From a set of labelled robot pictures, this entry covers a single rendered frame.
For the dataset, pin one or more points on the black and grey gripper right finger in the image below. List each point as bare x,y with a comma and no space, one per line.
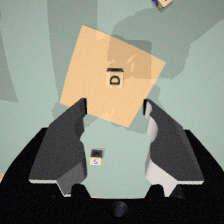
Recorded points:
179,162

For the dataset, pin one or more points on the beige flat mat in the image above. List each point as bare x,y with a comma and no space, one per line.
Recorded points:
93,54

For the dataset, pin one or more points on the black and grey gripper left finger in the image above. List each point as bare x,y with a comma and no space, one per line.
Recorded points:
49,165

